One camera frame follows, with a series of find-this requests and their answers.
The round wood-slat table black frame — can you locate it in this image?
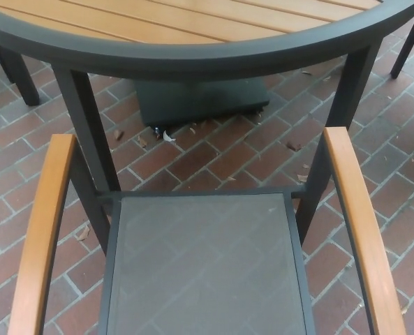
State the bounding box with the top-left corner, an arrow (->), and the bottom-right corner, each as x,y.
0,0 -> 414,259

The black armchair with wooden armrests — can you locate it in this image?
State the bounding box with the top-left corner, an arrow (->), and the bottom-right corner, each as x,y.
7,126 -> 412,335

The black square umbrella base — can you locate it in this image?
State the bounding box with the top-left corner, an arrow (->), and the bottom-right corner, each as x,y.
138,77 -> 271,137

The black chair leg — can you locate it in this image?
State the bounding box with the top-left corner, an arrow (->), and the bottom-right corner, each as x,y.
390,6 -> 414,80

